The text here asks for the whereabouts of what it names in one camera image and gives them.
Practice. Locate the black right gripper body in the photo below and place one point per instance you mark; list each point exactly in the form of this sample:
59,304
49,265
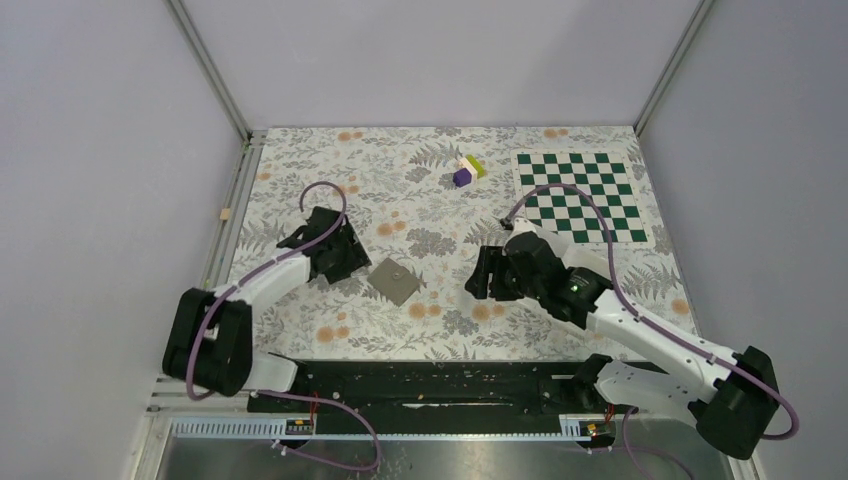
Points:
507,284

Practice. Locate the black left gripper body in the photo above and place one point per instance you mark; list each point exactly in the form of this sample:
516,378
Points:
348,255

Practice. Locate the grey card holder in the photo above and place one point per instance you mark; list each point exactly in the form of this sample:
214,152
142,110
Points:
393,281

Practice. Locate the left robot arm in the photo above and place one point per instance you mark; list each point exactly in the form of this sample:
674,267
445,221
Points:
211,343

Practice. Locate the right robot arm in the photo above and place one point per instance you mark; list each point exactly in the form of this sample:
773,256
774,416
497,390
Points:
725,395

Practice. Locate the floral table mat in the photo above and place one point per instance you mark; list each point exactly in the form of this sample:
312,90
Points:
396,184

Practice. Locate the green block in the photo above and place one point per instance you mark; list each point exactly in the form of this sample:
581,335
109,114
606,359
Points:
476,165

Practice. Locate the purple block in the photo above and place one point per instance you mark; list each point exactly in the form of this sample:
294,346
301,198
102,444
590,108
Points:
462,177

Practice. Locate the green white chessboard mat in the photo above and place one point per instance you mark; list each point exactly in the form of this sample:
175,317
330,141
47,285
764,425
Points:
578,193

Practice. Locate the white pink block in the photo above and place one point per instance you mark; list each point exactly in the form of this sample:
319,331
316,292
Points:
464,164

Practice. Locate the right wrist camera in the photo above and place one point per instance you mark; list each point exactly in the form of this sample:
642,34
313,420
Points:
519,225

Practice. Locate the left aluminium frame post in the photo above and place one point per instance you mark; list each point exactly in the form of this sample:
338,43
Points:
197,47

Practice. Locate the aluminium frame post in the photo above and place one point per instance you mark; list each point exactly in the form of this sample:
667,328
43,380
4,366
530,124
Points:
690,33
197,47

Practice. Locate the right aluminium frame post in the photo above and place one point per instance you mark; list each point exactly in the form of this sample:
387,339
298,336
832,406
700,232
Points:
690,33

